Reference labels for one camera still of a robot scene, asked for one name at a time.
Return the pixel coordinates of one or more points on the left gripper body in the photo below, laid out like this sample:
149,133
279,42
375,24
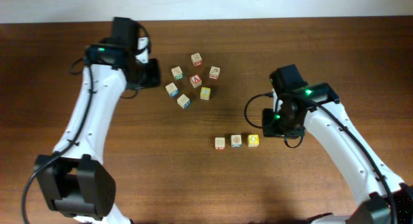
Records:
145,73

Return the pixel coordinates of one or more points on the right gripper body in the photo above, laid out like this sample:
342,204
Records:
272,122

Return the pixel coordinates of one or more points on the yellow letter O block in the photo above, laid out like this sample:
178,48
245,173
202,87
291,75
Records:
253,140

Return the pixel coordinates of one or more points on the wooden block blue side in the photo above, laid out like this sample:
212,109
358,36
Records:
236,140
183,101
172,89

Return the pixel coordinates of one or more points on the wooden block red side bottom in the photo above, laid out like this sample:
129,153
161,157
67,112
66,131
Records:
219,143

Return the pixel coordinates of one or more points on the wooden block red side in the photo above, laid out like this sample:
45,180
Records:
196,59
214,72
219,143

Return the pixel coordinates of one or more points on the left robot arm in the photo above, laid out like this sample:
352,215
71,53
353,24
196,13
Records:
72,179

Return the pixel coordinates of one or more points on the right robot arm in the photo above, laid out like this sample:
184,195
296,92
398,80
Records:
299,108

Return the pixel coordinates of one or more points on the wooden block green side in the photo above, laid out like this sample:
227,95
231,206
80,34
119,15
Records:
177,73

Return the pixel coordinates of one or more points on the wooden block blue side bottom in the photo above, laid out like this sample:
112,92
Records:
183,101

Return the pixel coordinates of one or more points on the red letter A block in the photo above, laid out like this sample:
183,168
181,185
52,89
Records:
196,80

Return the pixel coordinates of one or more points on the top wooden block red side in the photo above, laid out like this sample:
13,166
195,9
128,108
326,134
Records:
196,59

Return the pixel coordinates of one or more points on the yellow top block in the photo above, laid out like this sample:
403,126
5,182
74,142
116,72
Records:
205,93

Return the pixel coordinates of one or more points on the wooden block red side right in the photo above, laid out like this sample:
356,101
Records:
214,72

